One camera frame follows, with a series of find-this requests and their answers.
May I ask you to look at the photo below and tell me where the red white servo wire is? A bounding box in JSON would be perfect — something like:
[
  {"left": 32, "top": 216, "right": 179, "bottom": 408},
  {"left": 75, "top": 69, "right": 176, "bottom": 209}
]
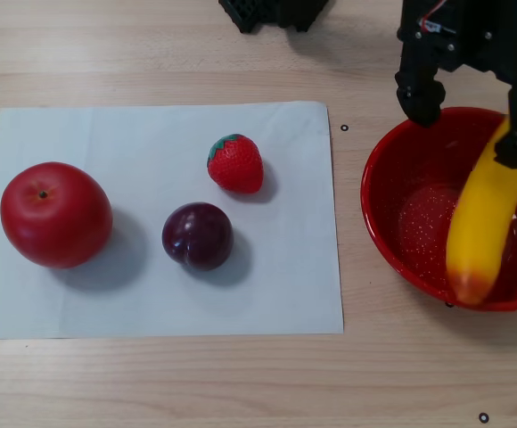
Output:
[{"left": 416, "top": 0, "right": 447, "bottom": 31}]

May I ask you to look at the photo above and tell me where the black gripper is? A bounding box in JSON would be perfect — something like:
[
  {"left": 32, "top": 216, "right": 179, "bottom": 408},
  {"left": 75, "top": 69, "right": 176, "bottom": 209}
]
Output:
[{"left": 394, "top": 0, "right": 517, "bottom": 170}]

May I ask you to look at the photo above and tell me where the red speckled bowl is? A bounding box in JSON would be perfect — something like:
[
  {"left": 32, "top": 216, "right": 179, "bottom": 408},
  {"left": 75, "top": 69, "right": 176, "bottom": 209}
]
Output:
[{"left": 360, "top": 106, "right": 517, "bottom": 312}]

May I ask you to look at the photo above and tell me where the white paper sheet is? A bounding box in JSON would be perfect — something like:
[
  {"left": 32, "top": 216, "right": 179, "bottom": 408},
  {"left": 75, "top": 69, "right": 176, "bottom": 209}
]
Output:
[{"left": 0, "top": 101, "right": 345, "bottom": 341}]

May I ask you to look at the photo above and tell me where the red toy apple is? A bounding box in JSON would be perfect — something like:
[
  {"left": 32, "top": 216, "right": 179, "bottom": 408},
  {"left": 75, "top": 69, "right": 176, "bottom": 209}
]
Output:
[{"left": 0, "top": 161, "right": 114, "bottom": 270}]

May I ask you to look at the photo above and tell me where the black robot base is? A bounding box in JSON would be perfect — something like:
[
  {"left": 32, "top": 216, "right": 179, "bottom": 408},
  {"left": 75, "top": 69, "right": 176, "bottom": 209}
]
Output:
[{"left": 217, "top": 0, "right": 331, "bottom": 35}]

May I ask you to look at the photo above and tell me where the purple toy plum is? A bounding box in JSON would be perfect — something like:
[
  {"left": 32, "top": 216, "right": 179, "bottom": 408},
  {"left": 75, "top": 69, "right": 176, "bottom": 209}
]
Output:
[{"left": 161, "top": 202, "right": 234, "bottom": 272}]

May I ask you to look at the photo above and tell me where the yellow toy banana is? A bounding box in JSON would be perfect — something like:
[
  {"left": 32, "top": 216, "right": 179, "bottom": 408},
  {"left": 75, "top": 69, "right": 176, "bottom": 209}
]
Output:
[{"left": 445, "top": 116, "right": 517, "bottom": 307}]

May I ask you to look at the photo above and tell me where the red toy strawberry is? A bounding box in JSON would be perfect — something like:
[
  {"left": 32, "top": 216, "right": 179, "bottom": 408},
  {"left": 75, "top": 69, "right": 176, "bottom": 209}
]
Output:
[{"left": 206, "top": 133, "right": 265, "bottom": 195}]

